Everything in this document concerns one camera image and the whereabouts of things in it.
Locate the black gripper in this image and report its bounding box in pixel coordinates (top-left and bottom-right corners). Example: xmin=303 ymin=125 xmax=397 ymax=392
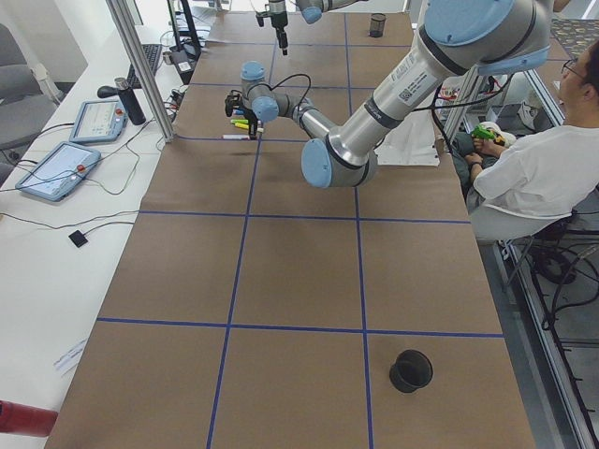
xmin=225 ymin=91 xmax=258 ymax=136
xmin=256 ymin=0 xmax=288 ymax=56

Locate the red marker pen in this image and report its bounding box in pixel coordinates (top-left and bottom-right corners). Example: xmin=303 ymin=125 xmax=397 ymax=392
xmin=222 ymin=134 xmax=251 ymax=140

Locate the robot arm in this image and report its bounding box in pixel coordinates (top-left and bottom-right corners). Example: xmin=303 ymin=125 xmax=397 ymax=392
xmin=225 ymin=0 xmax=553 ymax=188
xmin=256 ymin=0 xmax=358 ymax=56

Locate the black keyboard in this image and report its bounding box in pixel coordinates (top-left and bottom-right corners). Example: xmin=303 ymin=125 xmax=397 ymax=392
xmin=124 ymin=43 xmax=164 ymax=90

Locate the black mesh cup right side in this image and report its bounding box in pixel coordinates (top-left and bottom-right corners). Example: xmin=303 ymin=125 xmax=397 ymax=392
xmin=369 ymin=13 xmax=387 ymax=38

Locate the black mesh cup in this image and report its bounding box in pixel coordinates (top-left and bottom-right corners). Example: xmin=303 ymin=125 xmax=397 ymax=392
xmin=389 ymin=349 xmax=433 ymax=393
xmin=369 ymin=13 xmax=387 ymax=38

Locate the black water bottle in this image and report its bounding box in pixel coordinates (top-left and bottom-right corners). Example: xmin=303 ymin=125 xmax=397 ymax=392
xmin=114 ymin=77 xmax=146 ymax=125

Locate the far teach pendant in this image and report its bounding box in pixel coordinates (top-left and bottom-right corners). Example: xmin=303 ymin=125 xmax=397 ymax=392
xmin=69 ymin=99 xmax=127 ymax=144

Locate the teach pendant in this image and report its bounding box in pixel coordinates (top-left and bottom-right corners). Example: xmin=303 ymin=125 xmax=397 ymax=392
xmin=69 ymin=99 xmax=127 ymax=144
xmin=15 ymin=141 xmax=101 ymax=202

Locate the near teach pendant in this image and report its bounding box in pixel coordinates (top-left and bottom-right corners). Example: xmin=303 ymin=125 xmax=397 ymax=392
xmin=15 ymin=141 xmax=101 ymax=202

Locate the green grabber tool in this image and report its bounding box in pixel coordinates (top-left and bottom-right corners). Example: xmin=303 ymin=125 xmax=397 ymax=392
xmin=471 ymin=123 xmax=505 ymax=146

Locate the seated person white shirt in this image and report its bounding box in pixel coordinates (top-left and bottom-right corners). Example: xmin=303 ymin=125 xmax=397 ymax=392
xmin=464 ymin=43 xmax=598 ymax=241

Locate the black mesh cup left side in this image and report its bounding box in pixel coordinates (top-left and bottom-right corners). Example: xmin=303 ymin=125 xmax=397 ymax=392
xmin=389 ymin=349 xmax=433 ymax=393

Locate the red fire extinguisher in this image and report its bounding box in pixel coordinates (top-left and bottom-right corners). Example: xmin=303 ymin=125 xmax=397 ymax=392
xmin=1 ymin=400 xmax=58 ymax=437

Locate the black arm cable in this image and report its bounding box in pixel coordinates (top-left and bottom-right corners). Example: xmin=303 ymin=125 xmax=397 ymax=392
xmin=269 ymin=73 xmax=314 ymax=113

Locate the aluminium frame post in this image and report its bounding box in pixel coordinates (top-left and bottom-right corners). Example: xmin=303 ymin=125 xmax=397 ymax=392
xmin=106 ymin=0 xmax=174 ymax=143

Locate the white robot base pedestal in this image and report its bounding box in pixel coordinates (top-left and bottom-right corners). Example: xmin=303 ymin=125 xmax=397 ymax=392
xmin=374 ymin=125 xmax=440 ymax=167

